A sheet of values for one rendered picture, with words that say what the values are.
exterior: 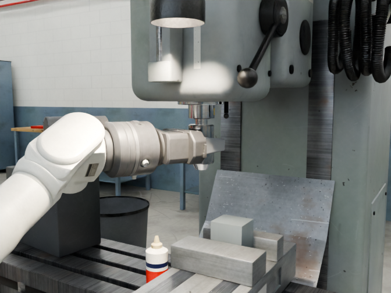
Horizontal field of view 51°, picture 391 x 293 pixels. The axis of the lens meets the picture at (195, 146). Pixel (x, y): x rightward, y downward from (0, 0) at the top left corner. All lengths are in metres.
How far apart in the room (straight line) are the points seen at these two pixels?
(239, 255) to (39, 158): 0.33
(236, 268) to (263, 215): 0.42
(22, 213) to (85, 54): 6.46
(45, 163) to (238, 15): 0.35
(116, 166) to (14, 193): 0.16
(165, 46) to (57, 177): 0.25
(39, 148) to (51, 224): 0.45
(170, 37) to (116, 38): 5.92
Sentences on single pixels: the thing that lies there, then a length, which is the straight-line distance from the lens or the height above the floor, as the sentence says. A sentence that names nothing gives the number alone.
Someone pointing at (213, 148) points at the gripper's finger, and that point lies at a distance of 0.72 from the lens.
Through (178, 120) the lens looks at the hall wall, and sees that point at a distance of 5.77.
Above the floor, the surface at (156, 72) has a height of 1.35.
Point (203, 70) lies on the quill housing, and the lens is 0.63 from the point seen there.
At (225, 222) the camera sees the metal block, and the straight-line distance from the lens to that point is 0.72.
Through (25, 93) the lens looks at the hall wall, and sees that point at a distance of 8.08.
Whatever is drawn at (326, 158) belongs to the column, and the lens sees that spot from 1.04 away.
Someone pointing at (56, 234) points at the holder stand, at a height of 1.01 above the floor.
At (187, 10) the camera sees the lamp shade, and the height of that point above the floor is 1.42.
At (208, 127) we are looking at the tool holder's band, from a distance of 0.72.
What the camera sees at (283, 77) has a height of 1.35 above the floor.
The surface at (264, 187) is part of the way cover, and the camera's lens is 1.08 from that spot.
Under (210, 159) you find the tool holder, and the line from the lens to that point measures 0.73.
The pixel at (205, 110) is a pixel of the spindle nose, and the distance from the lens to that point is 0.72.
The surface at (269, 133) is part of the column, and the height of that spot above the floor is 1.23.
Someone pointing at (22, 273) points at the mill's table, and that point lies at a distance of 0.97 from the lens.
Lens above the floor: 1.31
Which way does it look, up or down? 6 degrees down
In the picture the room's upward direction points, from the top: straight up
